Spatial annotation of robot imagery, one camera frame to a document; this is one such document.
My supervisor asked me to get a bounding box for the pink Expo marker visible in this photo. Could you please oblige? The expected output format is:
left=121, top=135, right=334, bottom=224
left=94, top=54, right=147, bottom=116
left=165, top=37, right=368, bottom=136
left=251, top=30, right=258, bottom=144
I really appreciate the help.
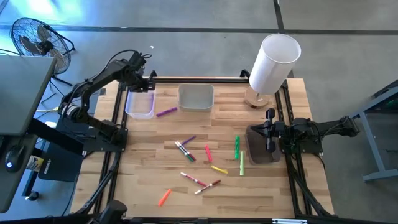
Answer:
left=180, top=172, right=208, bottom=187

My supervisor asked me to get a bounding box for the yellow highlighter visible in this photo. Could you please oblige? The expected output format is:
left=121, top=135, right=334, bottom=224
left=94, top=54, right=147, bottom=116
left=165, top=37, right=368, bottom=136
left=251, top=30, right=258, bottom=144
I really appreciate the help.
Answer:
left=210, top=165, right=229, bottom=175

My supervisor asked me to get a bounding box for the green Expo marker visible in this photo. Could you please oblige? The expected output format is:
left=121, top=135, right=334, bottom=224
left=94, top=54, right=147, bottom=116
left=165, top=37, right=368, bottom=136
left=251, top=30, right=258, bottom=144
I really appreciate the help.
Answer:
left=174, top=141, right=193, bottom=162

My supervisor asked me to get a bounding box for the silver metal bracket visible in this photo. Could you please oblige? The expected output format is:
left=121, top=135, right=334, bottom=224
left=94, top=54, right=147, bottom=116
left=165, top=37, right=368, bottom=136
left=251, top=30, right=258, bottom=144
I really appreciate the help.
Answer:
left=272, top=218, right=308, bottom=224

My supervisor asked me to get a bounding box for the light green Sharpie highlighter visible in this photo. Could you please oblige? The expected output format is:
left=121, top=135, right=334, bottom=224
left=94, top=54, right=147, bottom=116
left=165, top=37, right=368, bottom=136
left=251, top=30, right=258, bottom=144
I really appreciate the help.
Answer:
left=239, top=150, right=246, bottom=177

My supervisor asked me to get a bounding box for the grey desk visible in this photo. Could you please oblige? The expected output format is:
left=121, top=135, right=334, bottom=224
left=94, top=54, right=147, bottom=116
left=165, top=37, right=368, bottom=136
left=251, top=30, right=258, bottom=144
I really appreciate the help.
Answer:
left=0, top=133, right=40, bottom=214

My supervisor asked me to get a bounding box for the white shade table lamp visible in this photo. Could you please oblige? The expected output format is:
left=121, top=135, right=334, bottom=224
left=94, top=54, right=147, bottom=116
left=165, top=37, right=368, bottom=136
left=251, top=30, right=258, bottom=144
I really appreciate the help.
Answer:
left=243, top=33, right=302, bottom=110

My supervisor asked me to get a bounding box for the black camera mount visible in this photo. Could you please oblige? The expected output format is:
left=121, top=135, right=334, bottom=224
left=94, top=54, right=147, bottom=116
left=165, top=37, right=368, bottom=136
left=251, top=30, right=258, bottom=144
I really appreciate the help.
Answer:
left=93, top=199, right=128, bottom=224

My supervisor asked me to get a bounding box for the grey metal table frame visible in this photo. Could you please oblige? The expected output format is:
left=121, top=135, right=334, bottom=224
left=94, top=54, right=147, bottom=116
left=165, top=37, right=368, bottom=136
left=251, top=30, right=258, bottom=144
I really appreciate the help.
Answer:
left=349, top=79, right=398, bottom=183

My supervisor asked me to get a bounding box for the orange highlighter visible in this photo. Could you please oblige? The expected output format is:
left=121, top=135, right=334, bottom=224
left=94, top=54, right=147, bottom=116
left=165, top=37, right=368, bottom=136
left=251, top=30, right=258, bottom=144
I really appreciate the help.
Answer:
left=158, top=189, right=172, bottom=207

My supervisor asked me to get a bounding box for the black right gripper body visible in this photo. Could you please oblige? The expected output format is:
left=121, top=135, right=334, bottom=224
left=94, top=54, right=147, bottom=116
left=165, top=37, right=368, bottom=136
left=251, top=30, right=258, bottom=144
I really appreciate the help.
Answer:
left=264, top=108, right=285, bottom=154

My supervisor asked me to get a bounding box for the beige plastic bin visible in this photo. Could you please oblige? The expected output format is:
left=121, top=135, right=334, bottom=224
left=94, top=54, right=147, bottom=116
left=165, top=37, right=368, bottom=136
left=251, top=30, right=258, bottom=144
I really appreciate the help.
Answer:
left=177, top=83, right=215, bottom=113

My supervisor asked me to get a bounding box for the black floor fan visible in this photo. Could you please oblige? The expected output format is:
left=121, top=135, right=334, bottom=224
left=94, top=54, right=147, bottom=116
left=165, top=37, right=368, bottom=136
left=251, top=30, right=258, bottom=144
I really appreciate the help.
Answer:
left=10, top=17, right=76, bottom=88

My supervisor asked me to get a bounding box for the thin purple marker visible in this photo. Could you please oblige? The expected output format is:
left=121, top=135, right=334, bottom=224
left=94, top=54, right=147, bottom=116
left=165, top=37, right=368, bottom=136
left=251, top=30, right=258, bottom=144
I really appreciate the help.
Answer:
left=180, top=134, right=197, bottom=146

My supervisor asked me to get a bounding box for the maroon Expo marker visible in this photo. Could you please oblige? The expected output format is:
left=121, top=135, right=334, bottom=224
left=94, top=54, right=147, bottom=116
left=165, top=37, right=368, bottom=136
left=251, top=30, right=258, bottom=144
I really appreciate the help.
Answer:
left=177, top=141, right=197, bottom=162

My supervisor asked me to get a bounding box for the brown Expo marker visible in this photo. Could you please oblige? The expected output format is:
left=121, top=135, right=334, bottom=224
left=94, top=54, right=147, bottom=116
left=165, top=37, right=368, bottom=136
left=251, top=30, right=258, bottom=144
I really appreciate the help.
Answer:
left=194, top=179, right=222, bottom=195

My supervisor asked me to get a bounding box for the grey flat panel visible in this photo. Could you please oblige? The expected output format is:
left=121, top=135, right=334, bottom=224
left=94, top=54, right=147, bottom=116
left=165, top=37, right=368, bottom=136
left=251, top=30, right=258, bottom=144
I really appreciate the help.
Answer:
left=0, top=55, right=57, bottom=137

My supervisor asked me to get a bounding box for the purple highlighter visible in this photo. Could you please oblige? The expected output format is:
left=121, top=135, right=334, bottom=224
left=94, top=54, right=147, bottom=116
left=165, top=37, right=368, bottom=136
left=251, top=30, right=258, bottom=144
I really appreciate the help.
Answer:
left=155, top=106, right=178, bottom=118

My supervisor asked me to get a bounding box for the black computer tower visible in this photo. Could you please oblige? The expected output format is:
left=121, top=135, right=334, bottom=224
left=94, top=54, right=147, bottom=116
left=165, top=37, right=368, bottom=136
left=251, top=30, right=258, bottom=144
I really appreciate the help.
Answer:
left=37, top=141, right=83, bottom=183

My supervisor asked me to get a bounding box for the clear plastic container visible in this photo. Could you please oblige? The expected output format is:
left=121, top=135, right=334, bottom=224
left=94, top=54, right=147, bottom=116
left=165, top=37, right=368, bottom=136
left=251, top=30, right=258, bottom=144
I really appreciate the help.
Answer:
left=124, top=89, right=156, bottom=120

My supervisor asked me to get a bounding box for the black computer mouse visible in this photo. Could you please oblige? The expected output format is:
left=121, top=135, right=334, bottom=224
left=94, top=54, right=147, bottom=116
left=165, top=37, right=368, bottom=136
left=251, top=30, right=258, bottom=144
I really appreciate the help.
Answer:
left=4, top=144, right=25, bottom=174

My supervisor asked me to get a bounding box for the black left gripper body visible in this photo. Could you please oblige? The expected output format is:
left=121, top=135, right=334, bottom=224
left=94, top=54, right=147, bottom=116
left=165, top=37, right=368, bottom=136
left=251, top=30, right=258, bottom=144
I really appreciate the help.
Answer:
left=126, top=51, right=150, bottom=93

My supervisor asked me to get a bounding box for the dark grey translucent bin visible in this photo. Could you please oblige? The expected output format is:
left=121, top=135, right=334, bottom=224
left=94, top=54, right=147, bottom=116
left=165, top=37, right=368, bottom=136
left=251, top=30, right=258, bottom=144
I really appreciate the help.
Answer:
left=244, top=124, right=282, bottom=166

